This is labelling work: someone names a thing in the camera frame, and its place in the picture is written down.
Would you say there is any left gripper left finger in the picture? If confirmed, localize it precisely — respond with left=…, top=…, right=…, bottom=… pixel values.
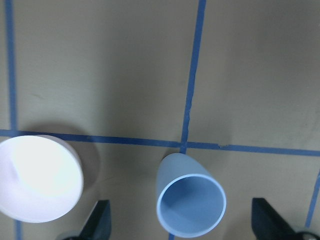
left=77, top=200, right=111, bottom=240

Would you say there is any blue cup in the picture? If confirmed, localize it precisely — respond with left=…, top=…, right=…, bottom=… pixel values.
left=156, top=153, right=227, bottom=238

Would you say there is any pink bowl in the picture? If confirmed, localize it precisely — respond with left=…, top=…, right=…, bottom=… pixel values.
left=0, top=135, right=84, bottom=223

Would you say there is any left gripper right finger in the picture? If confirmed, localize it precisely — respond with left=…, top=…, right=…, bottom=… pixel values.
left=251, top=197, right=303, bottom=240

